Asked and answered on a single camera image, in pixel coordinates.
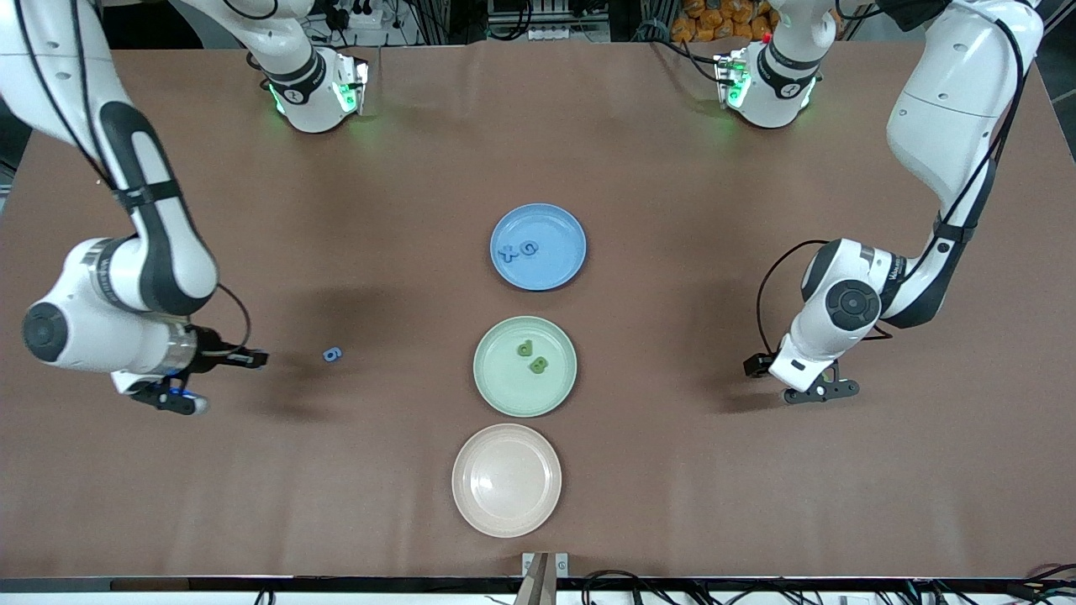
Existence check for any blue round plate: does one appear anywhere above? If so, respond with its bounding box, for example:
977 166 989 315
490 203 588 292

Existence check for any pale pink round plate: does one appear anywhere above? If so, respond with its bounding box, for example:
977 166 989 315
451 423 562 539

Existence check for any pile of orange objects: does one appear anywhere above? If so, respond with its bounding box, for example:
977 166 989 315
671 0 776 43

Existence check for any brown table cover sheet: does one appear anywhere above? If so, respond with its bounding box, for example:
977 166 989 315
0 40 1076 581

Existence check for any green round plate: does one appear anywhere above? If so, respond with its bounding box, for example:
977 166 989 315
472 315 579 418

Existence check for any black cable bundle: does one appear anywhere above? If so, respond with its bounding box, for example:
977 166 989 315
580 565 1076 605

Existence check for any black table edge strip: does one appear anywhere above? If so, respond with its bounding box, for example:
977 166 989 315
0 576 1076 594

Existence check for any white power strip with plugs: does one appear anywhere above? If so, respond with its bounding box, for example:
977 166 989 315
324 0 381 30

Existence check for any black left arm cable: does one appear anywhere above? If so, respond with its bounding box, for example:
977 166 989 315
756 17 1028 360

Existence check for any metal clamp bracket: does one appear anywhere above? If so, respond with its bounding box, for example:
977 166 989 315
513 551 570 605

